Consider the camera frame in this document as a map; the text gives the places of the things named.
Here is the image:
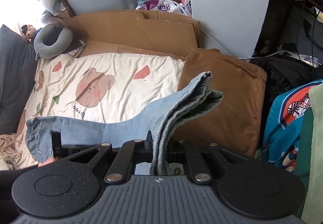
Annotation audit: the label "flattened cardboard box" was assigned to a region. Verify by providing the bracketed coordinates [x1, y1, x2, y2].
[54, 9, 201, 60]

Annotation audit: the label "blue denim drawstring pants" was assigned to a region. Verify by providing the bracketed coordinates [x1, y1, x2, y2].
[25, 71, 224, 176]

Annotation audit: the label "purple detergent bag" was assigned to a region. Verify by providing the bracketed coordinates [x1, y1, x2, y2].
[135, 0, 177, 13]

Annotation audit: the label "teal cartoon print cloth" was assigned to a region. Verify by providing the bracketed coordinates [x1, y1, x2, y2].
[261, 79, 323, 171]

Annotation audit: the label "grey neck pillow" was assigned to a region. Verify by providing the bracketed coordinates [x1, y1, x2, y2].
[33, 23, 73, 60]

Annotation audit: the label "black desk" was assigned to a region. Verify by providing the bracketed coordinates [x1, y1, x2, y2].
[254, 0, 323, 63]

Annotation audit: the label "white black fuzzy blanket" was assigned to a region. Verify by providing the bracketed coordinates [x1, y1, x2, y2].
[0, 157, 16, 171]

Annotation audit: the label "green towel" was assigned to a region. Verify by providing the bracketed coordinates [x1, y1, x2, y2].
[294, 85, 323, 219]

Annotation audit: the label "black clothing pile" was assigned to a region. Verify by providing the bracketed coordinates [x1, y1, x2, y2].
[250, 56, 318, 103]

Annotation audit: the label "person's left forearm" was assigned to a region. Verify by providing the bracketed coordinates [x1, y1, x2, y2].
[0, 165, 38, 214]

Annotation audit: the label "white blue printed bag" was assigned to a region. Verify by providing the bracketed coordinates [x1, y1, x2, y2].
[174, 0, 193, 18]

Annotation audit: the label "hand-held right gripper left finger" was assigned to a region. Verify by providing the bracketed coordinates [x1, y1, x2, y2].
[69, 130, 154, 185]

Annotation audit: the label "person's left hand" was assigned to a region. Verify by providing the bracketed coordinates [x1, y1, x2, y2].
[38, 156, 57, 167]

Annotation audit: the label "beige garment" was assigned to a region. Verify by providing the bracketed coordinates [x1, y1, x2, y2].
[0, 133, 23, 161]

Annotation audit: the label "brown teddy bear toy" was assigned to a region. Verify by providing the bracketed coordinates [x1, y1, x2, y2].
[21, 24, 38, 42]

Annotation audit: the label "white hose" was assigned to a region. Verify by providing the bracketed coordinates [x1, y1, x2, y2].
[200, 29, 287, 60]

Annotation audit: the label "floral cloth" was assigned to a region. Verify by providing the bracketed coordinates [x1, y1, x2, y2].
[64, 44, 86, 58]

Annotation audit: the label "dark grey duvet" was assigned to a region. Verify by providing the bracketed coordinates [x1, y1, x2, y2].
[0, 24, 38, 136]

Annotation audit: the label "silver foil wrap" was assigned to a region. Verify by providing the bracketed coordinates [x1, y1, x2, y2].
[281, 50, 321, 68]

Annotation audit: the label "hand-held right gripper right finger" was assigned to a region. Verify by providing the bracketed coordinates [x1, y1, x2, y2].
[168, 139, 249, 185]

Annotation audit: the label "brown folded cloth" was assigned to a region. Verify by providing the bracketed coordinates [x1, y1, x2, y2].
[173, 48, 267, 157]

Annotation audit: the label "cream bear print bed sheet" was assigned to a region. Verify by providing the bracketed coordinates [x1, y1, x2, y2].
[14, 52, 186, 171]

